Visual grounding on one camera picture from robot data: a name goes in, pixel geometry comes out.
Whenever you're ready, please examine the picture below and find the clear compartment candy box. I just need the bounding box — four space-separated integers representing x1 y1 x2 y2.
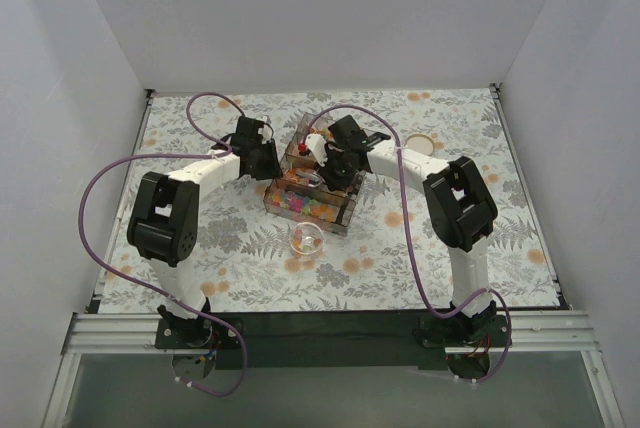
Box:
263 113 365 236

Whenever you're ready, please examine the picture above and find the silver metal scoop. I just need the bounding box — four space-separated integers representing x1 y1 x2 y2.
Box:
296 169 324 188

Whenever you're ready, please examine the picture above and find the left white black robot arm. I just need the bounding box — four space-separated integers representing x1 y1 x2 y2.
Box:
127 116 282 348

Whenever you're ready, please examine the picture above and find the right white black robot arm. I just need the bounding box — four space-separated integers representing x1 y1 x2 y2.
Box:
299 116 498 346

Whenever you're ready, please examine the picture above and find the floral patterned table mat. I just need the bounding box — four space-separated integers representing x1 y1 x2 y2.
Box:
99 89 560 314

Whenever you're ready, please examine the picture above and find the round wooden jar lid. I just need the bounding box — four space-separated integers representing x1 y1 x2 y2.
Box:
405 133 435 156

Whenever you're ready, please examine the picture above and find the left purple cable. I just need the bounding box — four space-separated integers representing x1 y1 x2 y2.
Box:
78 92 249 396

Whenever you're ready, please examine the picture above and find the purple cable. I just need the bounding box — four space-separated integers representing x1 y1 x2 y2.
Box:
78 92 249 396
302 105 512 385

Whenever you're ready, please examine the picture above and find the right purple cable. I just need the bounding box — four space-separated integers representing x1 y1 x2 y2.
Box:
302 105 512 385

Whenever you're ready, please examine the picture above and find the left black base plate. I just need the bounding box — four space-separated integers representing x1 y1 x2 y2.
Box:
154 305 240 349

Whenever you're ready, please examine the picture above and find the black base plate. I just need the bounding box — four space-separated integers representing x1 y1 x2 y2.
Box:
154 305 240 349
417 315 516 379

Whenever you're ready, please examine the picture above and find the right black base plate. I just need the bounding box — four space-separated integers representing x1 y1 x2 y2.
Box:
417 315 516 379

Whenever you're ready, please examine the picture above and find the aluminium frame rail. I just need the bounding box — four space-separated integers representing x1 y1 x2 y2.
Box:
43 310 625 427

